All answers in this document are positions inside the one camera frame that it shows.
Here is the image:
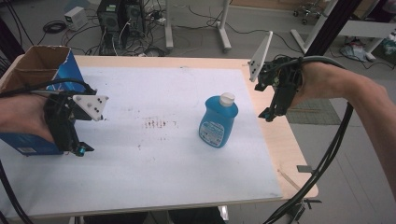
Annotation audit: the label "person's right hand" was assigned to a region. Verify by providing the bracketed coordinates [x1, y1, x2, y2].
[290, 61, 354, 108]

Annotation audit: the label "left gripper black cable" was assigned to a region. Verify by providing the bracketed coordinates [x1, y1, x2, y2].
[0, 77, 98, 99]

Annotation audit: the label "white desk frame legs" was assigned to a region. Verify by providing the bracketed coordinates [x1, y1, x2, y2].
[163, 0, 233, 53]

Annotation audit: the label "grey metal clamp plate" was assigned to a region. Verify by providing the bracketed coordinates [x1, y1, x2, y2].
[296, 164, 314, 174]

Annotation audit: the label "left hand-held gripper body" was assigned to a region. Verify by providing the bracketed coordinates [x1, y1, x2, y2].
[43, 90, 110, 153]

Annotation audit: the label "blue cardboard box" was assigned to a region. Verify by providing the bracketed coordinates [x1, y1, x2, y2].
[0, 45, 87, 157]

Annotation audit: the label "wheeled chair base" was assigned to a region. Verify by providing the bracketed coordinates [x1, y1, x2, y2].
[292, 1, 325, 26]

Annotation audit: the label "white side table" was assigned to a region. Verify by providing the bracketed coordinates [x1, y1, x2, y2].
[290, 0, 396, 63]

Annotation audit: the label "black computer tower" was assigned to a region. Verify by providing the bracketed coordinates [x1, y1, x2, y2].
[96, 0, 148, 56]

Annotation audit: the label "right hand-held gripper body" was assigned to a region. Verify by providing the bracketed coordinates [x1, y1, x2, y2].
[248, 31, 304, 116]

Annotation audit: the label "white foam sheet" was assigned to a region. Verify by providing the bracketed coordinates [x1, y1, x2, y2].
[0, 66, 283, 219]

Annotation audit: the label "small white box device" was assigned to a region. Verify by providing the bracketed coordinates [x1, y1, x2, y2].
[64, 6, 89, 32]

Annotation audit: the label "black hanging cable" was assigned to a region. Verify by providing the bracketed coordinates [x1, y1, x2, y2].
[0, 160, 35, 224]

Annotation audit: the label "blue bottle with white cap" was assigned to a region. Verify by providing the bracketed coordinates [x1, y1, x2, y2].
[198, 91, 240, 149]

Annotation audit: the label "black table clamp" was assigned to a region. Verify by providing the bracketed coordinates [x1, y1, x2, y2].
[288, 198, 323, 222]

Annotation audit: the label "person's left hand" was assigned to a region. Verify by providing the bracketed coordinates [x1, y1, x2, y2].
[0, 93, 56, 144]

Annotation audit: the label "black metal post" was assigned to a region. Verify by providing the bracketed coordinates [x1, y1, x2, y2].
[304, 0, 364, 58]

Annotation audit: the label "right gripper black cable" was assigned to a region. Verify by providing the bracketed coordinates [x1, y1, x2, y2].
[262, 55, 355, 224]

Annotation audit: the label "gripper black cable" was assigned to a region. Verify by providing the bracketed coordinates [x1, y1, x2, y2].
[262, 55, 355, 224]
[0, 77, 98, 99]

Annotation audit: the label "coiled black cable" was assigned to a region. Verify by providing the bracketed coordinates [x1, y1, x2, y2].
[42, 20, 68, 35]

